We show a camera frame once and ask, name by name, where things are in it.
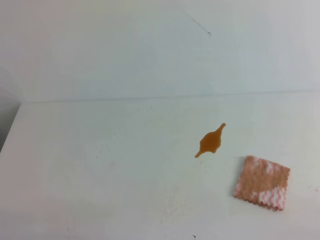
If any pink white checkered rag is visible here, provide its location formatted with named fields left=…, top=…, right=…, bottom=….
left=233, top=155, right=291, bottom=212

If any brown coffee stain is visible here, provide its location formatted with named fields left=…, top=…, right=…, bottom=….
left=194, top=123, right=226, bottom=158

